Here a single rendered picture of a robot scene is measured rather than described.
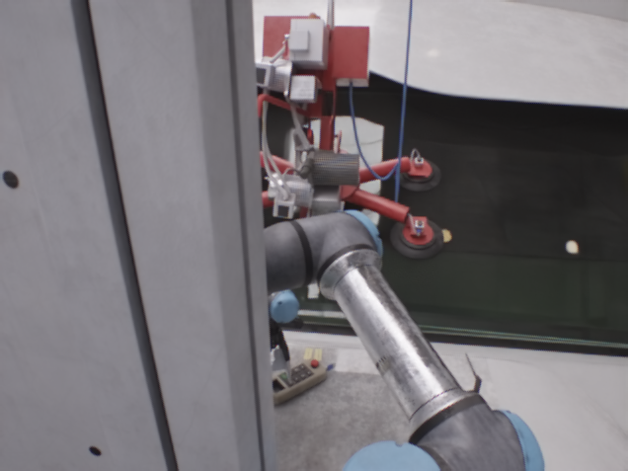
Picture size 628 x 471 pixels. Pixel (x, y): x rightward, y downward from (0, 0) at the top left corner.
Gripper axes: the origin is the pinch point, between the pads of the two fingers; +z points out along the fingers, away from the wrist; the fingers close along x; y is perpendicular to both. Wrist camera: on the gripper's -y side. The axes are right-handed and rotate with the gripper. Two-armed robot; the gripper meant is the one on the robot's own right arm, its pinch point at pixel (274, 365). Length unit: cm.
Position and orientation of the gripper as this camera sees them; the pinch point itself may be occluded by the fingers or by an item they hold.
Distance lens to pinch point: 146.1
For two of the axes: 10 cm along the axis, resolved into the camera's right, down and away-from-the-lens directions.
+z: 0.0, 9.0, 4.4
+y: -8.0, 2.7, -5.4
